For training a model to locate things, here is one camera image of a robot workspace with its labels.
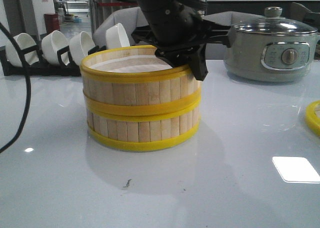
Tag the red bin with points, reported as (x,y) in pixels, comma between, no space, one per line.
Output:
(51,22)

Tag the red barrier belt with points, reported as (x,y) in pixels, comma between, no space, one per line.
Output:
(116,4)

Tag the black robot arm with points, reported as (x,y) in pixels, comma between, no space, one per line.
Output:
(179,33)

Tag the bamboo steamer tray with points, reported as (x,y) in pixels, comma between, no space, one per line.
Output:
(132,81)
(144,136)

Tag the right grey chair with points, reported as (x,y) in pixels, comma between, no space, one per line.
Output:
(216,51)

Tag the woven bamboo steamer lid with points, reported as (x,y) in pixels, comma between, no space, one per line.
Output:
(312,117)

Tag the grey chair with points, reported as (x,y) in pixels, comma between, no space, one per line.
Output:
(130,18)
(216,51)

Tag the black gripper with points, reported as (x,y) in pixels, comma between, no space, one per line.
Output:
(180,36)

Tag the left grey chair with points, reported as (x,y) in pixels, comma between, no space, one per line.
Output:
(130,18)

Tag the green electric cooking pot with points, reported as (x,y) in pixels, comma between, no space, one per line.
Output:
(270,58)

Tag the glass pot lid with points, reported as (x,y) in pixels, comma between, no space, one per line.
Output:
(272,23)

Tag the white bowl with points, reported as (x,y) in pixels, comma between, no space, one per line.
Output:
(51,43)
(24,41)
(116,37)
(79,46)

